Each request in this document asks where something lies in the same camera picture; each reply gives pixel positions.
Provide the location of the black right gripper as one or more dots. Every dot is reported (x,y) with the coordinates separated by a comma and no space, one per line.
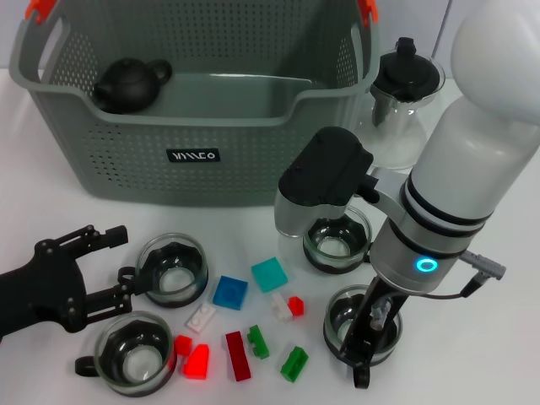
(363,333)

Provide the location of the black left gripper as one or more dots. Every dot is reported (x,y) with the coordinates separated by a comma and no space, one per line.
(42,291)

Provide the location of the glass teacup black sleeve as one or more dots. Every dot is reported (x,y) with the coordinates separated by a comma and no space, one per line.
(337,253)
(337,320)
(135,363)
(173,282)

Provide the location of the small red toy brick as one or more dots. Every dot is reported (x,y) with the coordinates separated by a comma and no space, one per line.
(183,343)
(296,307)

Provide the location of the red sloped toy brick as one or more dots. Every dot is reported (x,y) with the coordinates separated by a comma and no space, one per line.
(197,363)

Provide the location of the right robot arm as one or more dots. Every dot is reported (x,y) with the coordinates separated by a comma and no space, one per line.
(464,147)

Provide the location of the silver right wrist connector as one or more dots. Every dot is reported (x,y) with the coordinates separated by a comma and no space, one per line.
(379,314)

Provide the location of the green toy brick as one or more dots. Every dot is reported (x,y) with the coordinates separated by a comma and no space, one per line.
(258,342)
(294,365)

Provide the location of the white toy brick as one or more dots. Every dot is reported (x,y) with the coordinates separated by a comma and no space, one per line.
(279,306)

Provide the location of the white flat toy plate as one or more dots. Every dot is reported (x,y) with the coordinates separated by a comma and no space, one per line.
(199,318)

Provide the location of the cyan square toy brick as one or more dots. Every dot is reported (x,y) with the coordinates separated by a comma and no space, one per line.
(269,274)

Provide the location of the blue square toy brick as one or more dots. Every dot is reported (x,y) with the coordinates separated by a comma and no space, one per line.
(230,293)

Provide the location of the dark red long brick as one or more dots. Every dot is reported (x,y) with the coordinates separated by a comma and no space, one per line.
(237,356)

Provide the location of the grey perforated plastic basket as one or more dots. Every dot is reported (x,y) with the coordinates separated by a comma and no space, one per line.
(211,185)

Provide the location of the dark clay teapot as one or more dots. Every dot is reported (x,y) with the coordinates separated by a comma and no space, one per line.
(126,84)

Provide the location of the glass teapot black lid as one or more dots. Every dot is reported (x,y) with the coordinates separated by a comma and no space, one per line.
(405,71)

